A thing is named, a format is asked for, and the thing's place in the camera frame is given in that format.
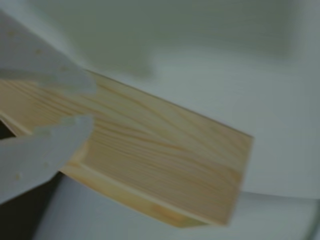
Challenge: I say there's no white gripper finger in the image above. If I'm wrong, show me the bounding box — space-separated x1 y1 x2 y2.
0 9 98 94
0 114 95 205

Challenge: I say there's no light wooden box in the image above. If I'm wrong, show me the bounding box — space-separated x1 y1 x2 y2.
0 68 254 229

